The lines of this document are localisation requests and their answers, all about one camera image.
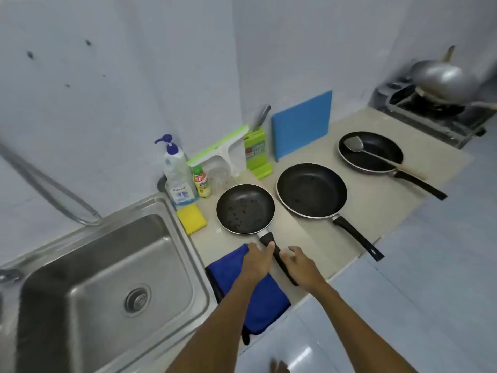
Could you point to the person's left hand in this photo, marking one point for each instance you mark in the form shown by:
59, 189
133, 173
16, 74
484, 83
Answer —
256, 266

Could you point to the person's right hand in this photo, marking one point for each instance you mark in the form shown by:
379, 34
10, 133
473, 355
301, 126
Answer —
304, 269

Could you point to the blue microfibre cloth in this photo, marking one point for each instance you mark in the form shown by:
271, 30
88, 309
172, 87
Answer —
266, 306

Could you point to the small black frying pan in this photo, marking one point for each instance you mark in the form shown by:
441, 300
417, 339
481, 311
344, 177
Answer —
244, 209

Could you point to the medium black frying pan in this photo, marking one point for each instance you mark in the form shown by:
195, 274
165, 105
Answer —
310, 190

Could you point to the yellow sponge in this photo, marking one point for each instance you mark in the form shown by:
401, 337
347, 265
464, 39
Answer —
191, 218

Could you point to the large black frying pan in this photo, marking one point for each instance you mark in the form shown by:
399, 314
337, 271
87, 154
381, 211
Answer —
378, 145

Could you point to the person's right forearm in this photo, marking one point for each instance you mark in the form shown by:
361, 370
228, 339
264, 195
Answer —
357, 334

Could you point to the person's left forearm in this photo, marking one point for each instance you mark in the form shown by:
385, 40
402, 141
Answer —
221, 330

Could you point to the person's foot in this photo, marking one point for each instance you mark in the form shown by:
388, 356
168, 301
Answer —
278, 367

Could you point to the clear glass cup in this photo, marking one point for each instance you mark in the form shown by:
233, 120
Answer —
220, 178

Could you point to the small yellow bottle green cap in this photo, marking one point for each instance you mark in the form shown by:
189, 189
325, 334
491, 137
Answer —
202, 184

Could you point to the green knife block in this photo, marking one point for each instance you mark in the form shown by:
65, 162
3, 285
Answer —
256, 151

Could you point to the clear pump soap bottle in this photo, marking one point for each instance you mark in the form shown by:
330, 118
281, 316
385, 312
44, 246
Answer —
176, 178

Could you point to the green white squeegee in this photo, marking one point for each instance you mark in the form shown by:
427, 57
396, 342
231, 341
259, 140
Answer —
217, 149

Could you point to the metal sink strainer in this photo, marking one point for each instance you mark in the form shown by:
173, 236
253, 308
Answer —
137, 300

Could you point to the blue cutting board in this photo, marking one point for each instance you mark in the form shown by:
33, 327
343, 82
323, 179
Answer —
303, 126

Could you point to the stainless steel double sink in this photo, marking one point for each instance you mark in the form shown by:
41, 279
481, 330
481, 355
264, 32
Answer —
97, 264

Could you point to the steel gas stove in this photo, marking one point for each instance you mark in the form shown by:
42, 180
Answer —
427, 112

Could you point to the metal wok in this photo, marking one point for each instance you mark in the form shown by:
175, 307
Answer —
442, 79

